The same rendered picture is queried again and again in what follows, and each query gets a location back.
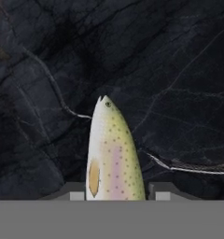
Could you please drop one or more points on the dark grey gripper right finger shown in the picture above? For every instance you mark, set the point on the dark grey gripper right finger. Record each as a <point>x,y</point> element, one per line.
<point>164,190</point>

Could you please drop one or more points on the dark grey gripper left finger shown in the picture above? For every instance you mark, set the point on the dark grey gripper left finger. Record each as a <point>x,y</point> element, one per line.
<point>74,192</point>

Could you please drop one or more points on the spotted green pink fish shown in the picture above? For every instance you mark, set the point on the spotted green pink fish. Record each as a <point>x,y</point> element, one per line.
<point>114,155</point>

